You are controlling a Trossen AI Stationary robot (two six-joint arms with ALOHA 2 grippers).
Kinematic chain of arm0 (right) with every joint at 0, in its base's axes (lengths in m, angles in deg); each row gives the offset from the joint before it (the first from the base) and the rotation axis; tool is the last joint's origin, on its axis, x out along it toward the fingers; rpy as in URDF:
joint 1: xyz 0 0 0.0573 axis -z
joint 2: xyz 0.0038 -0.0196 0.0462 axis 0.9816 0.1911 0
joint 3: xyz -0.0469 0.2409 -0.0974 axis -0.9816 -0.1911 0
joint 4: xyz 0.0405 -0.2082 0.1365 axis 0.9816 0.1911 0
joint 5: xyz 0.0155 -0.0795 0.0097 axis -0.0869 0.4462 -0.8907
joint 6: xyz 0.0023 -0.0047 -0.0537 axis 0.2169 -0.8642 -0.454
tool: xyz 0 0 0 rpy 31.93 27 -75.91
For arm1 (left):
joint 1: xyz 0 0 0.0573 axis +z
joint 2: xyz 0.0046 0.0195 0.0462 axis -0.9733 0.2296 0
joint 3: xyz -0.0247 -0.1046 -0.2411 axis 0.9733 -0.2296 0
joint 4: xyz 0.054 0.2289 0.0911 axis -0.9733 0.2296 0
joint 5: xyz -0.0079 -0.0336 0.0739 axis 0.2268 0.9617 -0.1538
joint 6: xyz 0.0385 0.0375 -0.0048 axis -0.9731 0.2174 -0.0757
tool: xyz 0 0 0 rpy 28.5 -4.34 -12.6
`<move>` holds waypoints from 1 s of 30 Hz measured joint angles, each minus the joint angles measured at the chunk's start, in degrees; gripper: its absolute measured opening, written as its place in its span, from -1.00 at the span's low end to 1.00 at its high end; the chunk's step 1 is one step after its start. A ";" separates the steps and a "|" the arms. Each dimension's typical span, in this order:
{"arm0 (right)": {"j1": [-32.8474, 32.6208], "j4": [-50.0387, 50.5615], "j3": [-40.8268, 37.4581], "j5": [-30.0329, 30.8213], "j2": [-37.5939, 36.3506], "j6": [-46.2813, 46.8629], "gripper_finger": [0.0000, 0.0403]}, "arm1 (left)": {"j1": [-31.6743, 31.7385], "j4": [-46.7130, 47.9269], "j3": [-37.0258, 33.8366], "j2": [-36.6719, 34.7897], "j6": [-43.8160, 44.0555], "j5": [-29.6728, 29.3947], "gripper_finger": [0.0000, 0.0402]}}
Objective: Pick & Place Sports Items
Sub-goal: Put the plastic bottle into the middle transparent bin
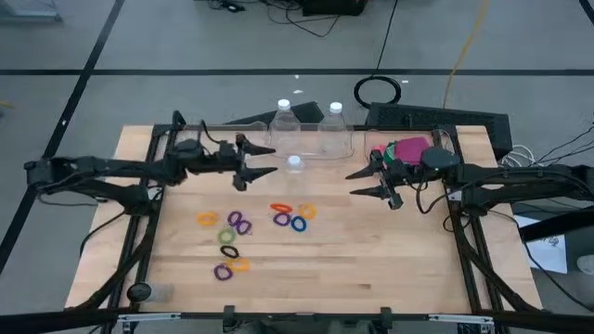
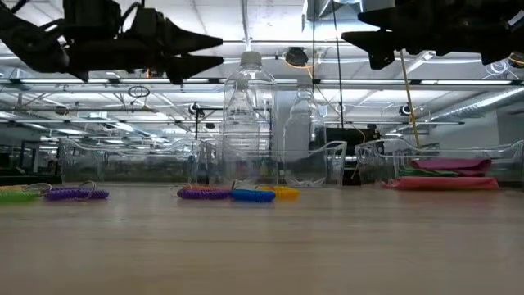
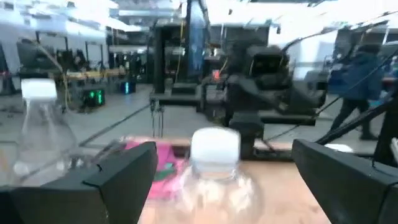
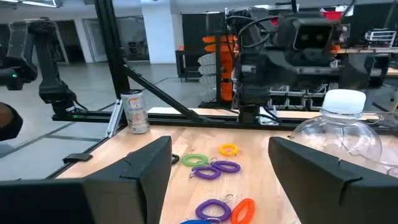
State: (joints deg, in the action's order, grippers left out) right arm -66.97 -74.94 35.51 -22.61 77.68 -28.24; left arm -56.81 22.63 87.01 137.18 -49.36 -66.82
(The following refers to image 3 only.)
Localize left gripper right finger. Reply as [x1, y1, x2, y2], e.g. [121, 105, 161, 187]
[291, 138, 398, 224]

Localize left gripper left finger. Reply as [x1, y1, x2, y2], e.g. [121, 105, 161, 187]
[0, 141, 159, 224]

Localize pink cloth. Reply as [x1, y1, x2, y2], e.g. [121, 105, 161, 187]
[124, 136, 189, 200]

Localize light green cloth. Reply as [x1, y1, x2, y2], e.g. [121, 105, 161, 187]
[154, 164, 177, 182]

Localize magenta cloth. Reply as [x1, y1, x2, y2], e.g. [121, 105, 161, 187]
[155, 141, 177, 170]

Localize clear bottle white cap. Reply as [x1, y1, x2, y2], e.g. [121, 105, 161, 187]
[182, 126, 265, 224]
[11, 78, 78, 187]

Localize black box green lights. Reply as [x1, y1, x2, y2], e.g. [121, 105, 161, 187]
[81, 86, 106, 109]

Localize person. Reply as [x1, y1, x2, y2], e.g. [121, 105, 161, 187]
[328, 43, 388, 141]

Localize black box cyan light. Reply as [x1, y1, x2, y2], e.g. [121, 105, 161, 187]
[119, 80, 137, 95]

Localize yellow beam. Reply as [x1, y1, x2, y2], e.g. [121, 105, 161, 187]
[63, 68, 127, 81]

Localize black stepped platform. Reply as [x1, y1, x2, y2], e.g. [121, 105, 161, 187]
[150, 82, 205, 108]

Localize tall black cabinet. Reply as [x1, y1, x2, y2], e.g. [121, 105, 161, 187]
[152, 23, 189, 94]

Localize blue vertical banner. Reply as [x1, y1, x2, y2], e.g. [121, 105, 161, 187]
[186, 0, 208, 80]

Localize black metal rig frame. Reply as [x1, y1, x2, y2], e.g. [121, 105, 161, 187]
[253, 93, 398, 167]

